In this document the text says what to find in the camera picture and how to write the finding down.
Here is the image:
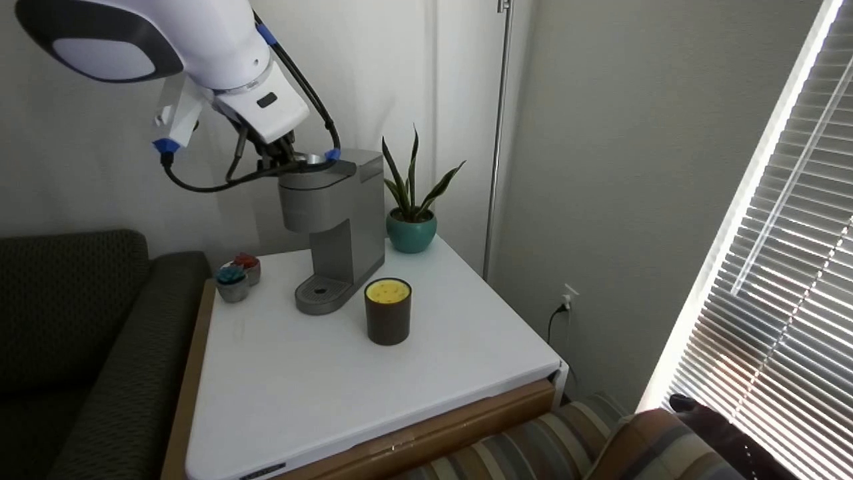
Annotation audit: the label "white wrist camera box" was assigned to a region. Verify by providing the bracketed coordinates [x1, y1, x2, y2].
[153, 56, 312, 155]

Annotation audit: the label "small pot red succulent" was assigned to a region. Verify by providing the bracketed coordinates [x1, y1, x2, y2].
[232, 254, 261, 286]

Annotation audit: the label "grey coffee maker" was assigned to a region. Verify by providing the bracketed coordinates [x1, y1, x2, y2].
[279, 148, 388, 314]

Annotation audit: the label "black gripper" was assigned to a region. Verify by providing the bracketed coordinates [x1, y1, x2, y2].
[253, 134, 305, 174]

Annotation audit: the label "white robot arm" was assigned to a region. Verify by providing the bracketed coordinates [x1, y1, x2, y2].
[17, 0, 309, 163]

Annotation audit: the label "snake plant in teal pot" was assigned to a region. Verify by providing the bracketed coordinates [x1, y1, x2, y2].
[382, 135, 462, 254]

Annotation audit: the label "dark jar yellow candle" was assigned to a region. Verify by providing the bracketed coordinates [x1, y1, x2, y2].
[366, 278, 414, 346]

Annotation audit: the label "striped sofa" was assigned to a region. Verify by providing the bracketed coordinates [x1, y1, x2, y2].
[389, 392, 802, 480]

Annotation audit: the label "dark grey sofa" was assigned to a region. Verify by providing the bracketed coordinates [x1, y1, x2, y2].
[0, 230, 211, 480]

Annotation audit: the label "wall outlet with plug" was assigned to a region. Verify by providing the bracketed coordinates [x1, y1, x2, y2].
[548, 282, 581, 343]

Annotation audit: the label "white table top board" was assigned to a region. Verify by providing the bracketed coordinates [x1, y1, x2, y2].
[184, 240, 568, 480]

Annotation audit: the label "white window blinds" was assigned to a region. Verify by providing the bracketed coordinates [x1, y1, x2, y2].
[641, 0, 853, 480]

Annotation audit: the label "thin metal floor pole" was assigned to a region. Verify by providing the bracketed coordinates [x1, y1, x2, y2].
[484, 0, 516, 280]

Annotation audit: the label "black robot cable blue connectors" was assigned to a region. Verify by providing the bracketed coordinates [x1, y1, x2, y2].
[160, 15, 341, 191]

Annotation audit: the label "wooden brown table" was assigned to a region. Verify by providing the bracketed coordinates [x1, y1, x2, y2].
[160, 291, 557, 480]

